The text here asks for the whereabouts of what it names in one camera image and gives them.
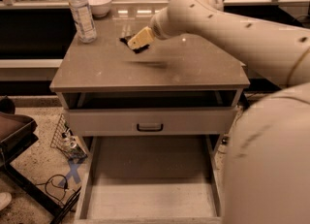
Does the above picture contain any black cable at left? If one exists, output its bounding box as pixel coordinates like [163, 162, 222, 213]
[34, 174, 81, 224]

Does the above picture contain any blue tape cross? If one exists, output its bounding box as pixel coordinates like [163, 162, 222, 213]
[58, 159, 83, 186]

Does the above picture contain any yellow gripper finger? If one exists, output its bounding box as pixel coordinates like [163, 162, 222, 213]
[127, 26, 155, 49]

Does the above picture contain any white ceramic bowl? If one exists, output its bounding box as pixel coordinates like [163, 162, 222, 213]
[88, 0, 112, 17]

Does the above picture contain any wire basket with items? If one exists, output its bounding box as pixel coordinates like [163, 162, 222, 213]
[50, 114, 87, 159]

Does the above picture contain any clear plastic water bottle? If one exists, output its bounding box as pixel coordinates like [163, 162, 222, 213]
[69, 0, 97, 44]

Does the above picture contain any white shoe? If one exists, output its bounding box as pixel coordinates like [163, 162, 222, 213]
[0, 192, 12, 210]

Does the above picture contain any closed drawer with black handle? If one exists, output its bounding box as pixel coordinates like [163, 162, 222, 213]
[64, 107, 237, 137]

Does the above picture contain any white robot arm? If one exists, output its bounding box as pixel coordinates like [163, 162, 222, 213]
[128, 0, 310, 224]

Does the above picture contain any grey drawer cabinet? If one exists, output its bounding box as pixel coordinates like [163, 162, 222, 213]
[49, 2, 251, 224]

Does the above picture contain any open bottom drawer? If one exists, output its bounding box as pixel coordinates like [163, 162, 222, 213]
[75, 136, 222, 224]

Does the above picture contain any dark chair at left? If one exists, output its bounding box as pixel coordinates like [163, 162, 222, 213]
[0, 96, 62, 216]

